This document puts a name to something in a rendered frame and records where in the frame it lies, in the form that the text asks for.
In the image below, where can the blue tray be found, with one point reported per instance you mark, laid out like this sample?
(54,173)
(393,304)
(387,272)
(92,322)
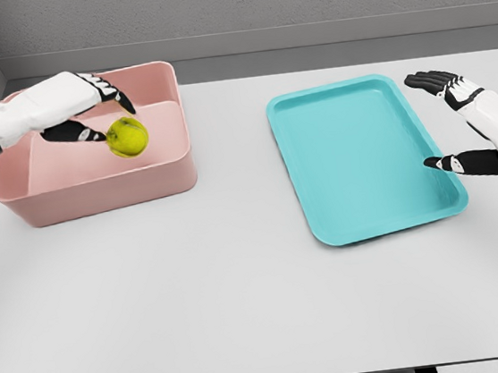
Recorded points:
(362,155)

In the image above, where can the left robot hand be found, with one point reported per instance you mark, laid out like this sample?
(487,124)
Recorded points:
(63,99)

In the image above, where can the pink basket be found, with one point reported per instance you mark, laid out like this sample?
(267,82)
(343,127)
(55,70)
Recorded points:
(94,168)

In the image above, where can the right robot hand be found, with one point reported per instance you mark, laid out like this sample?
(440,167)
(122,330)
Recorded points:
(488,116)

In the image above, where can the yellow-green tennis ball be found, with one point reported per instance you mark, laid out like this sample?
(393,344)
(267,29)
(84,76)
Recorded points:
(127,136)

